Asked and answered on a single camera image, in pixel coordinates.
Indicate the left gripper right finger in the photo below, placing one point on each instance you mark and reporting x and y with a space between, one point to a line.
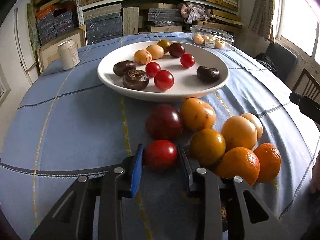
248 217

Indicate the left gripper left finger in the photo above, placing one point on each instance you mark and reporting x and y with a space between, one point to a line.
72 216

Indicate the small red tomato back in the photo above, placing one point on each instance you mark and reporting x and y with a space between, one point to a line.
187 60

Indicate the dark red plum back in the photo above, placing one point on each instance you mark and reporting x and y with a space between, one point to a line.
176 50

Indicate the person hand at edge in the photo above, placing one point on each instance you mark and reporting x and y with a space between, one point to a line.
315 180

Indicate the dark passion fruit on cloth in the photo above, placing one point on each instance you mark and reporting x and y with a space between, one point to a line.
223 214

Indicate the wooden chair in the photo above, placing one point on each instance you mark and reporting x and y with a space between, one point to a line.
306 85

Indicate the large orange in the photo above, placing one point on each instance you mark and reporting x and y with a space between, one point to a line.
239 161

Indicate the pale orange fruit behind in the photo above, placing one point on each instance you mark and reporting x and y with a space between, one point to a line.
256 122

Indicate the black chair with bag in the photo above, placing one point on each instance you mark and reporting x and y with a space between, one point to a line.
278 59

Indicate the orange on right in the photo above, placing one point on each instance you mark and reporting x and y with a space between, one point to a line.
270 162

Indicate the pale orange round fruit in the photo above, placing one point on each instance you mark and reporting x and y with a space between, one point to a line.
239 132

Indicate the yellow green round fruit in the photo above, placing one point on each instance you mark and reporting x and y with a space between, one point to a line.
207 146

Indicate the blue checked tablecloth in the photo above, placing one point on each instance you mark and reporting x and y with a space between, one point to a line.
69 124

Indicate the patterned curtain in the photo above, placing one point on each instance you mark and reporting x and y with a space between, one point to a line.
265 19

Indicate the dark passion fruit right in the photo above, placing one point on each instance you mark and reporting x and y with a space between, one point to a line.
207 74

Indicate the orange striped fruit on cloth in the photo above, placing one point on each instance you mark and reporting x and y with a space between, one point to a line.
197 114

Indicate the large dark red plum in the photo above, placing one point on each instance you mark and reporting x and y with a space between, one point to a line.
164 123

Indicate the clear plastic fruit box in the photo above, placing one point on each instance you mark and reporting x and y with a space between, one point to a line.
211 37

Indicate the dark passion fruit front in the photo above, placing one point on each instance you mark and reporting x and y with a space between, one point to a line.
135 79

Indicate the pink plastic bag on shelf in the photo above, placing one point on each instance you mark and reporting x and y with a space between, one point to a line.
192 12

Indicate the dark passion fruit left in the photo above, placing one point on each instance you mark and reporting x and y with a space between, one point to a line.
122 67

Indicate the white round plate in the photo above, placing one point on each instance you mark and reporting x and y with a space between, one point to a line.
186 83

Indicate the olive yellow fruit on plate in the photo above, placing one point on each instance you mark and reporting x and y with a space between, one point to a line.
165 44

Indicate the pale orange fruit on plate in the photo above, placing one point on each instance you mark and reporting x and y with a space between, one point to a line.
156 51

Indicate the white drink can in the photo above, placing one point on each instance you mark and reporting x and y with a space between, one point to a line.
68 54

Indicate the framed picture leaning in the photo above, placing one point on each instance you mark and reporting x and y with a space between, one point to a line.
47 53

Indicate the striped orange fruit on plate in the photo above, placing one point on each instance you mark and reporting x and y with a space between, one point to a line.
142 57

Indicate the metal storage shelf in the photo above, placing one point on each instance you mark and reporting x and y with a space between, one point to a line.
108 19

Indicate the window frame left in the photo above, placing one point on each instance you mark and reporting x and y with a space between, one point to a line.
5 88

